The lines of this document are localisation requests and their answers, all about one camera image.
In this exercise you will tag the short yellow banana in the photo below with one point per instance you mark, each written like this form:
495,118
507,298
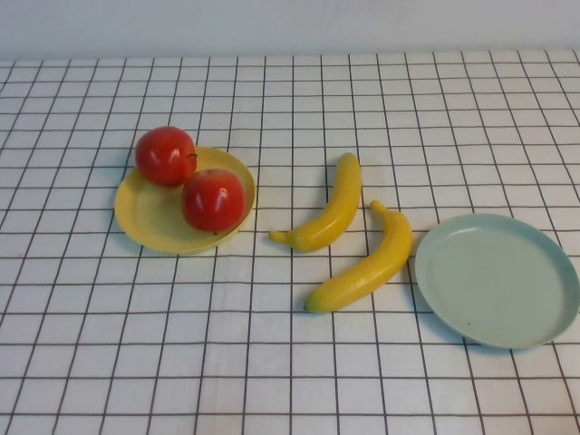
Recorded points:
337,208

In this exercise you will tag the red apple with yellowish top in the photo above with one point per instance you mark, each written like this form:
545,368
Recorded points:
214,201

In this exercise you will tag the long yellow green-tipped banana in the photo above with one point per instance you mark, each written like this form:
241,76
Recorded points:
376,267

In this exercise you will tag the yellow round plate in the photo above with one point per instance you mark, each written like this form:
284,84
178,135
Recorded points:
154,222

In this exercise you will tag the pale green round plate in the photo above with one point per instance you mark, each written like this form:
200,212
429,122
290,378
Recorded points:
494,281

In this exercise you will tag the white checked tablecloth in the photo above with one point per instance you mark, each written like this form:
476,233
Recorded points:
181,353

